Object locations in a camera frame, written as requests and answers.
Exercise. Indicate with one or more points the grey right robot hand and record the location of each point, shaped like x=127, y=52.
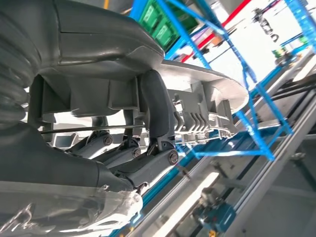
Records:
x=99, y=39

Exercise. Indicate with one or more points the blue metal shelf rack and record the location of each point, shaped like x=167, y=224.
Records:
x=303, y=19
x=268, y=150

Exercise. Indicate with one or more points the green plastic crate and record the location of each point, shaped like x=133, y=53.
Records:
x=149, y=14
x=164, y=34

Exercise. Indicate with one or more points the long red barrier belt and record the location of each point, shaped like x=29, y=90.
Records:
x=237, y=12

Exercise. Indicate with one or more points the blue clamp device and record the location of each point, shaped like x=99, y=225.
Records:
x=219, y=216

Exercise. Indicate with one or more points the silver aluminium frame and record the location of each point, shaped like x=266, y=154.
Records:
x=296, y=130

